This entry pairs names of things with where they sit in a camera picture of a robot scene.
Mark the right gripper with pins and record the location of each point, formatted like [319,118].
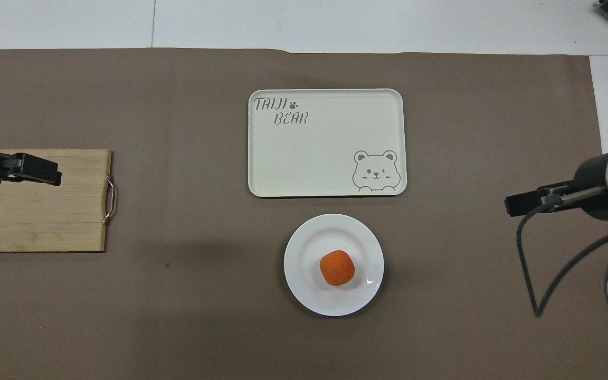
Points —
[591,184]

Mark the orange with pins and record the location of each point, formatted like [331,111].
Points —
[337,268]

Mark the white round plate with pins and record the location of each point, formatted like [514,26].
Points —
[309,248]

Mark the cream tray with bear print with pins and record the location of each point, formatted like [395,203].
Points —
[314,153]

